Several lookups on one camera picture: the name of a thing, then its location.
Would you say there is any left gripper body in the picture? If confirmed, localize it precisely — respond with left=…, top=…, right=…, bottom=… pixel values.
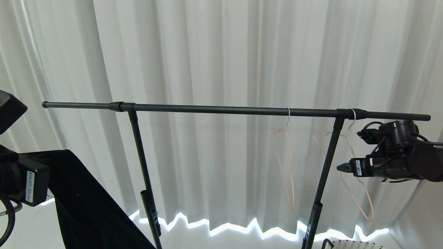
left=0, top=154, right=51, bottom=207

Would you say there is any black clothes rack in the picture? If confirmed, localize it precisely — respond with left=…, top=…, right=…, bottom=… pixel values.
left=42, top=101, right=432, bottom=249

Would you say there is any black garment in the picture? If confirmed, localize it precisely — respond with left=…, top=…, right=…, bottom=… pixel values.
left=26, top=149, right=156, bottom=249

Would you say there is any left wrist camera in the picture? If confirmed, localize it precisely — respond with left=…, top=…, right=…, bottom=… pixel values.
left=0, top=90, right=28, bottom=135

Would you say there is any pink clothes hanger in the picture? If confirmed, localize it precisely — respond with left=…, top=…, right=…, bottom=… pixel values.
left=313, top=109, right=375, bottom=222
left=273, top=108, right=296, bottom=210

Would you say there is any white laundry basket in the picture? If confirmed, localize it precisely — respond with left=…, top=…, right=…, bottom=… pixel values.
left=321, top=238, right=386, bottom=249

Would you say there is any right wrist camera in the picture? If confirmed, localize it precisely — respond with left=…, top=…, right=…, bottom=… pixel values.
left=356, top=121, right=383, bottom=145

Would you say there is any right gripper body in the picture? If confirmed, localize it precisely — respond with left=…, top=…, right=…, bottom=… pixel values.
left=349, top=156, right=410, bottom=180

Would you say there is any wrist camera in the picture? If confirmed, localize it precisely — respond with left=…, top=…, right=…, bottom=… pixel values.
left=356, top=121, right=383, bottom=145
left=0, top=90, right=28, bottom=135

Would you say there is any white curtain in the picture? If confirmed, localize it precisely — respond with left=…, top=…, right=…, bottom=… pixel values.
left=0, top=0, right=443, bottom=242

